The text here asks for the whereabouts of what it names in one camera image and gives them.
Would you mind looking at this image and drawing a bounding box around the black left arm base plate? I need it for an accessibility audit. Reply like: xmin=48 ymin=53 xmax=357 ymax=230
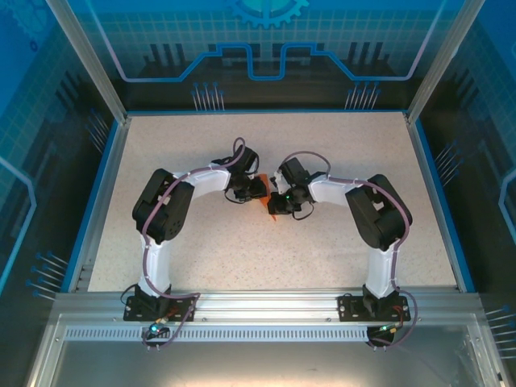
xmin=123 ymin=294 xmax=198 ymax=323

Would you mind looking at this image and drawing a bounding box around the aluminium side rail blue trim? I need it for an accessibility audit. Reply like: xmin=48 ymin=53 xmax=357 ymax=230
xmin=402 ymin=111 xmax=478 ymax=293
xmin=66 ymin=114 xmax=132 ymax=293

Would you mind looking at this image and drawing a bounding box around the slotted cable duct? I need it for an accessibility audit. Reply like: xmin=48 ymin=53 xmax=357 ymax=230
xmin=63 ymin=327 xmax=460 ymax=343

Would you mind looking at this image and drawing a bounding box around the aluminium enclosure post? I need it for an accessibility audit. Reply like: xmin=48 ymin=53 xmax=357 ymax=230
xmin=404 ymin=0 xmax=485 ymax=126
xmin=44 ymin=0 xmax=133 ymax=125

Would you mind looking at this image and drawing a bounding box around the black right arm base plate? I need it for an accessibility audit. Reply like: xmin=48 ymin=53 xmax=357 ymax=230
xmin=337 ymin=294 xmax=409 ymax=323

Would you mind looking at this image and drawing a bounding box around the thin black right gripper wire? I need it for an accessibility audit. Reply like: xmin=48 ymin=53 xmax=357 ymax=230
xmin=291 ymin=200 xmax=316 ymax=222

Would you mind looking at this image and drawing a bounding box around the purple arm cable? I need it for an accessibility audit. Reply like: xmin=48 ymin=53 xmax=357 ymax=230
xmin=139 ymin=136 xmax=248 ymax=352
xmin=281 ymin=150 xmax=418 ymax=350

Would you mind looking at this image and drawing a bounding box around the metal sheet panel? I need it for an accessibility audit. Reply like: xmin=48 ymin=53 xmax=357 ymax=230
xmin=23 ymin=314 xmax=511 ymax=387

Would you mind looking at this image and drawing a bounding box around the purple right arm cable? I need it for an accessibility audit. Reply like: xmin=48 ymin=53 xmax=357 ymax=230
xmin=281 ymin=150 xmax=418 ymax=350

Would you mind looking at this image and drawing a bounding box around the cable connector with green light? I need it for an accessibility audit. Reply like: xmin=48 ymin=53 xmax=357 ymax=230
xmin=146 ymin=317 xmax=170 ymax=339
xmin=374 ymin=321 xmax=406 ymax=337

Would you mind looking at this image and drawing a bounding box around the aluminium rail beam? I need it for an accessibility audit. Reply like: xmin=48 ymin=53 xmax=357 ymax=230
xmin=54 ymin=287 xmax=484 ymax=324

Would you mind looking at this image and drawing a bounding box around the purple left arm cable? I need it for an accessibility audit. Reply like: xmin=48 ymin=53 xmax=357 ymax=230
xmin=139 ymin=136 xmax=248 ymax=352

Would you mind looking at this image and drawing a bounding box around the orange paper sheet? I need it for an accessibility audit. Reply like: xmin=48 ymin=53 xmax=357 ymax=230
xmin=253 ymin=172 xmax=280 ymax=223

